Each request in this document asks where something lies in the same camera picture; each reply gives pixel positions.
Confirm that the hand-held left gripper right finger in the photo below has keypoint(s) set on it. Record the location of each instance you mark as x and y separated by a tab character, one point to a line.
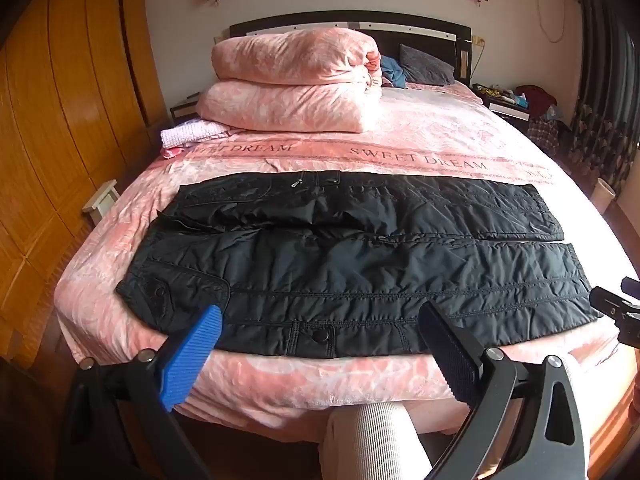
450	355

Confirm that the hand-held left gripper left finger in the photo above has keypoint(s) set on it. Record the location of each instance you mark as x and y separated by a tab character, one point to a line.
192	355

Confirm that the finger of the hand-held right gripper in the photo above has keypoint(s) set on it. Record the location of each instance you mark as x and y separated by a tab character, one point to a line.
610	306

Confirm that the black quilted pants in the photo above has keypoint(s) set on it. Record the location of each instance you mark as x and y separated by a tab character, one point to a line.
350	270

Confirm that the beige waste bin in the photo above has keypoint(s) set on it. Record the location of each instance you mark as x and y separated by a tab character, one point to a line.
603	194

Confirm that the person's grey ribbed trouser leg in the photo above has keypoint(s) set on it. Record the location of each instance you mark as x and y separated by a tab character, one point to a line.
372	442

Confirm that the small white stool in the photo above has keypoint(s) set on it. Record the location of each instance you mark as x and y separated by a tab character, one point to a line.
100	200

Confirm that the plaid cloth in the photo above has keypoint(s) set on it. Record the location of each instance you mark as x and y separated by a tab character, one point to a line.
542	135

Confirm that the pink floral cloth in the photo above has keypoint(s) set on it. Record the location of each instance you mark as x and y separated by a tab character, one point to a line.
172	152

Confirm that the dark patterned curtain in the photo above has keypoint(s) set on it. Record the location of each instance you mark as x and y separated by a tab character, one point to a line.
602	85

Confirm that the dark nightstand with white drawer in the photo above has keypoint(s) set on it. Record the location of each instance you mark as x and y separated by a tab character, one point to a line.
505	110

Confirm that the white knitted folded cloth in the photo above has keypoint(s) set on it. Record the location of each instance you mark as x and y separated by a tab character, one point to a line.
192	132

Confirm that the dark red clothing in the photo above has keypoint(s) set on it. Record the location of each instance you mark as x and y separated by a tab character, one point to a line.
536	95

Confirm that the bed with pink printed sheet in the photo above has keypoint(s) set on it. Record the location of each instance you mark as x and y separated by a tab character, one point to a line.
415	130

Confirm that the yellow black patterned item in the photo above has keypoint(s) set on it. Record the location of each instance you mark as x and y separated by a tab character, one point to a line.
487	91

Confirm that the wooden wardrobe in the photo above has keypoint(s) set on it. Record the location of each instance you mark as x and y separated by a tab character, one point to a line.
65	135

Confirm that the blue cloth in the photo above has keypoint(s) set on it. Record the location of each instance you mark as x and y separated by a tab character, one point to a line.
394	72

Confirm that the grey pillow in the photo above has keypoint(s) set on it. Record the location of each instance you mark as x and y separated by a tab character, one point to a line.
425	66

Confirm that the folded pink quilt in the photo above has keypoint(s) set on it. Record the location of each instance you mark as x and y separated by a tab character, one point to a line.
290	80

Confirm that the dark wooden headboard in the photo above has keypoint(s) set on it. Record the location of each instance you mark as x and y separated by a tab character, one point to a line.
425	35

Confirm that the wall socket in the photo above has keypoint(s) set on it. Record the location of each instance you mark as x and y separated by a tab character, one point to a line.
479	42

